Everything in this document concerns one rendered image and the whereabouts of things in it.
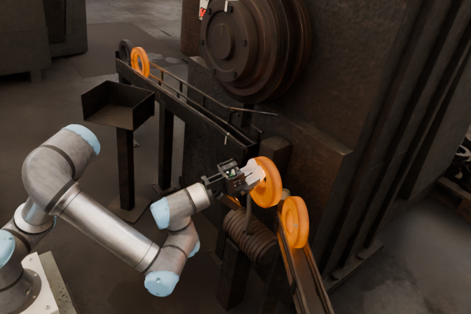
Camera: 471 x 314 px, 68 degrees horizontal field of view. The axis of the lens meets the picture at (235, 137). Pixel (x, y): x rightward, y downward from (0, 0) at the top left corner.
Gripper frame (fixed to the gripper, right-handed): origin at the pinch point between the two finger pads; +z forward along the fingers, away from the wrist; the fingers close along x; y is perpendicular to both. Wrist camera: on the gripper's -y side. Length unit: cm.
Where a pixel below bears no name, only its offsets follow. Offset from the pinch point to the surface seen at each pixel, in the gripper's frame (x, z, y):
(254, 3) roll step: 34, 19, 37
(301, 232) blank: -17.8, 0.9, -11.0
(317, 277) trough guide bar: -29.9, -2.8, -13.8
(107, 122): 82, -37, -18
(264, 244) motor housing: -4.0, -4.3, -32.2
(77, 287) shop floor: 41, -77, -68
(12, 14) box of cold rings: 267, -72, -13
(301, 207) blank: -12.7, 4.3, -7.4
